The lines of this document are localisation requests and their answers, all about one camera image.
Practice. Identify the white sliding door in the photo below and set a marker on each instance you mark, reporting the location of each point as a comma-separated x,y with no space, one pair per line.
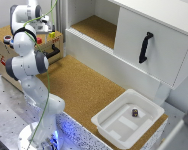
167,56

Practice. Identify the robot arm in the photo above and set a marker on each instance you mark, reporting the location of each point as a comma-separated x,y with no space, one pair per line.
27,68

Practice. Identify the wooden drawer box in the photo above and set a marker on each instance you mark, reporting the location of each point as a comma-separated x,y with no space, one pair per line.
0,50

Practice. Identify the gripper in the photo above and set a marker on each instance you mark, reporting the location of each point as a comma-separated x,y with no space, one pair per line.
44,25

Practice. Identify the blue button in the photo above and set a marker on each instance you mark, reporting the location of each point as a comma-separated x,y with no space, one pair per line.
11,42

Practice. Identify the yellow block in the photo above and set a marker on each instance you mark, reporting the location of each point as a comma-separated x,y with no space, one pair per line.
52,34

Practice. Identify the purple block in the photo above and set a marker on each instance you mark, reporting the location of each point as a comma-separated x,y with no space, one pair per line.
135,112

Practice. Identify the white plastic box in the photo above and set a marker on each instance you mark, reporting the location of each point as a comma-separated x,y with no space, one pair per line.
120,128

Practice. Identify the white cabinet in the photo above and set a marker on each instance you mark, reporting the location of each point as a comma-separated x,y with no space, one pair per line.
94,56

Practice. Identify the red button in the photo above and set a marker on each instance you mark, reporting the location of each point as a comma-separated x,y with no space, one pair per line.
7,38

